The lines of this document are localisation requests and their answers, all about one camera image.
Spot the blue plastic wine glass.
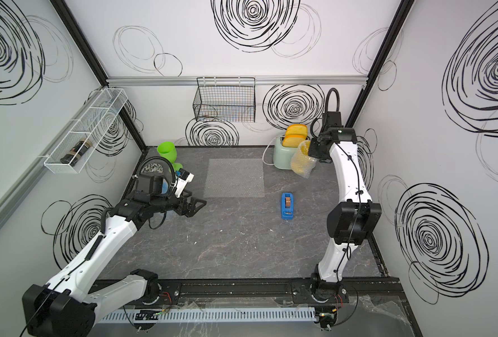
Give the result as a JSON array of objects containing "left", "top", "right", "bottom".
[{"left": 160, "top": 179, "right": 177, "bottom": 198}]

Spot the green plastic wine glass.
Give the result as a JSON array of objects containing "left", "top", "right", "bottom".
[{"left": 156, "top": 141, "right": 183, "bottom": 171}]

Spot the blue tape dispenser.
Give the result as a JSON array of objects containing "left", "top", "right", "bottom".
[{"left": 281, "top": 192, "right": 294, "bottom": 220}]

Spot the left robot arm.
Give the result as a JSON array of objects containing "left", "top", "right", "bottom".
[{"left": 22, "top": 169, "right": 207, "bottom": 336}]

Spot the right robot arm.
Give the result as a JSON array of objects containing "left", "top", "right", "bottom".
[{"left": 309, "top": 112, "right": 382, "bottom": 302}]

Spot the patterned small bowl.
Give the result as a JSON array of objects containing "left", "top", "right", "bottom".
[{"left": 141, "top": 162, "right": 164, "bottom": 176}]

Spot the back toast slice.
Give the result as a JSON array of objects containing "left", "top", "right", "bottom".
[{"left": 285, "top": 124, "right": 309, "bottom": 138}]

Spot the toast slice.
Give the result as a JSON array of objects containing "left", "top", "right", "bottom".
[
  {"left": 282, "top": 134, "right": 306, "bottom": 148},
  {"left": 285, "top": 124, "right": 309, "bottom": 138}
]

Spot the front toast slice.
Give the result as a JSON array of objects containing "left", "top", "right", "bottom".
[{"left": 282, "top": 134, "right": 306, "bottom": 148}]

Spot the mint green toaster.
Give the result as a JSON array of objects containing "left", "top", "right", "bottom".
[{"left": 272, "top": 136, "right": 303, "bottom": 170}]

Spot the dark bottle in shelf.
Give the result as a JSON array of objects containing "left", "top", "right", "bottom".
[{"left": 59, "top": 139, "right": 92, "bottom": 167}]

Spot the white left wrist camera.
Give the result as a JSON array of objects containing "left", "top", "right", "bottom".
[{"left": 175, "top": 168, "right": 194, "bottom": 198}]

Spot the white toaster cable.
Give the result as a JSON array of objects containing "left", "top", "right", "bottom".
[{"left": 261, "top": 135, "right": 281, "bottom": 167}]

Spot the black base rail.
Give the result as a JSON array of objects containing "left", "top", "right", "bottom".
[{"left": 122, "top": 277, "right": 403, "bottom": 306}]

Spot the white wire shelf basket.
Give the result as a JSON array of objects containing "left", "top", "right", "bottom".
[{"left": 43, "top": 88, "right": 128, "bottom": 174}]

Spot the black wire basket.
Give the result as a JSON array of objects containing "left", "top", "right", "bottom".
[{"left": 192, "top": 77, "right": 257, "bottom": 122}]

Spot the white slotted cable duct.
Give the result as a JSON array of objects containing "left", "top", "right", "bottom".
[{"left": 100, "top": 308, "right": 317, "bottom": 325}]

